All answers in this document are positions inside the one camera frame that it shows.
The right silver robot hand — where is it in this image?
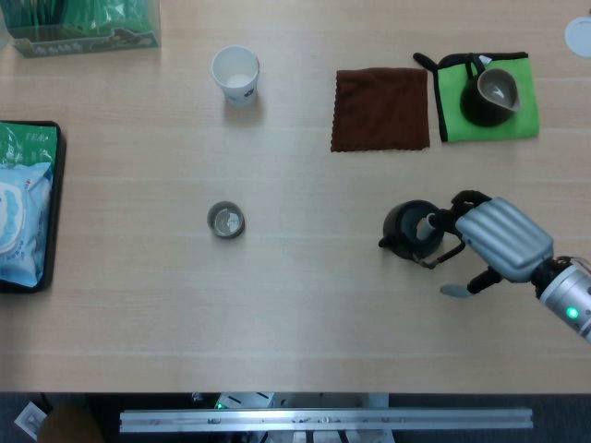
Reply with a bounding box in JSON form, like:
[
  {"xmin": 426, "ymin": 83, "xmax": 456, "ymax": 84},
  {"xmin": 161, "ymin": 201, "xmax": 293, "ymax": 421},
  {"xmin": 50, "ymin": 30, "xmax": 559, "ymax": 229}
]
[{"xmin": 417, "ymin": 189, "xmax": 555, "ymax": 299}]

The dark ceramic teapot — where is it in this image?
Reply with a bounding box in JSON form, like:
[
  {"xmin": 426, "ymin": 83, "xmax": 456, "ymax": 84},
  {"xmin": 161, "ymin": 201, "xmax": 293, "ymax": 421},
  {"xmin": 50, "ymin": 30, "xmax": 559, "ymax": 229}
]
[{"xmin": 378, "ymin": 198, "xmax": 465, "ymax": 269}]

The small dark tea cup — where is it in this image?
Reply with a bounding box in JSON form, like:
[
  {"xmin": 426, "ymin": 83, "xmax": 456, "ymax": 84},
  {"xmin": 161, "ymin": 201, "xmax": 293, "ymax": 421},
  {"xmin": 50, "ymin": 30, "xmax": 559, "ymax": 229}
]
[{"xmin": 206, "ymin": 201, "xmax": 247, "ymax": 240}]

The dark ceramic pitcher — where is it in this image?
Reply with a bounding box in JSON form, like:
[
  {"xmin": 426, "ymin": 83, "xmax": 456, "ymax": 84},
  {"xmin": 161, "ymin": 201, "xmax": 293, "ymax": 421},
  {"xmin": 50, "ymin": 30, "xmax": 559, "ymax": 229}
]
[{"xmin": 460, "ymin": 54, "xmax": 522, "ymax": 128}]

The green cloth black trim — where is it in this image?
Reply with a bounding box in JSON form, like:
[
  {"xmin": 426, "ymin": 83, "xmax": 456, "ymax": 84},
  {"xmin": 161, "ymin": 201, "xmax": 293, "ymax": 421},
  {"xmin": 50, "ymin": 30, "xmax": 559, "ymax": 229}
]
[{"xmin": 413, "ymin": 51, "xmax": 540, "ymax": 143}]

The brown cloth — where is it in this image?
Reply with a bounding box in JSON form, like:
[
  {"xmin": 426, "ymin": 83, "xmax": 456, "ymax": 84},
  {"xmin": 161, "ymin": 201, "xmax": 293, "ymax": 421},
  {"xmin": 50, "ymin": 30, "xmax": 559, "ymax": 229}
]
[{"xmin": 329, "ymin": 67, "xmax": 431, "ymax": 153}]

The white round lid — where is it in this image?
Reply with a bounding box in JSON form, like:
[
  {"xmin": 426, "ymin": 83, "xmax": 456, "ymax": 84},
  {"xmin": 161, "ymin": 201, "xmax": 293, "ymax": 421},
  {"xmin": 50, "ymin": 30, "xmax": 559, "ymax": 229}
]
[{"xmin": 563, "ymin": 16, "xmax": 591, "ymax": 59}]

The white paper cup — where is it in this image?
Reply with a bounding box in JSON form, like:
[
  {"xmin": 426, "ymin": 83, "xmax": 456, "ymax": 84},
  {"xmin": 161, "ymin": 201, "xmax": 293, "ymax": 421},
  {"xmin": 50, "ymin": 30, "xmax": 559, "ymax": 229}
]
[{"xmin": 211, "ymin": 44, "xmax": 260, "ymax": 108}]

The black tray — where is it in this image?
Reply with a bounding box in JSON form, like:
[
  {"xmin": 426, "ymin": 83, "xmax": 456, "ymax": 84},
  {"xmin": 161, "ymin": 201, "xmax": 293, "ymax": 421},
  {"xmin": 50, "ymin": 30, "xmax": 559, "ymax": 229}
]
[{"xmin": 0, "ymin": 120, "xmax": 67, "ymax": 294}]

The green tea box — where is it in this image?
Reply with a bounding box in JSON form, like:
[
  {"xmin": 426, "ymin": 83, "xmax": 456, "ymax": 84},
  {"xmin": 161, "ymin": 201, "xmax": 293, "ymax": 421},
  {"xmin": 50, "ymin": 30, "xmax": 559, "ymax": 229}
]
[{"xmin": 0, "ymin": 0, "xmax": 162, "ymax": 59}]

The orange object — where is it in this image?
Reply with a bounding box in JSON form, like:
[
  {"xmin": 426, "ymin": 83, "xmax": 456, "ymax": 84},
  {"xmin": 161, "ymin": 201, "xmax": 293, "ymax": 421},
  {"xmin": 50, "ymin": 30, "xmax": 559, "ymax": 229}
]
[{"xmin": 36, "ymin": 403, "xmax": 105, "ymax": 443}]

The blue wet wipes pack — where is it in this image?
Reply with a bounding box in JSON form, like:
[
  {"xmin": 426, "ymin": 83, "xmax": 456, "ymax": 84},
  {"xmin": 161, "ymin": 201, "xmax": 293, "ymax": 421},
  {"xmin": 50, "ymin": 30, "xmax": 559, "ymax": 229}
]
[{"xmin": 0, "ymin": 162, "xmax": 54, "ymax": 286}]

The green tea packet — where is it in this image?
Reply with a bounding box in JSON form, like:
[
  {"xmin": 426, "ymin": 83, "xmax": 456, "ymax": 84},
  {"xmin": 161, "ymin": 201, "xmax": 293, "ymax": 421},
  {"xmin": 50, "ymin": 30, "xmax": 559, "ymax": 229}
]
[{"xmin": 0, "ymin": 123, "xmax": 59, "ymax": 172}]

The aluminium rail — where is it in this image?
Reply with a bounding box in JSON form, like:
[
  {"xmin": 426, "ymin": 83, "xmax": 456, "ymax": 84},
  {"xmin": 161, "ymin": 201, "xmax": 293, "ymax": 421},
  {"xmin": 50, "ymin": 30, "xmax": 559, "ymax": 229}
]
[{"xmin": 118, "ymin": 406, "xmax": 535, "ymax": 434}]

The white wall socket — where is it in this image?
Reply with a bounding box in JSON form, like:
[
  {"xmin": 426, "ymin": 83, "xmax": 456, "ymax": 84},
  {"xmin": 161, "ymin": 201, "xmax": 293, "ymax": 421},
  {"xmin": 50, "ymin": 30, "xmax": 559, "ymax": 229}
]
[{"xmin": 13, "ymin": 401, "xmax": 47, "ymax": 437}]

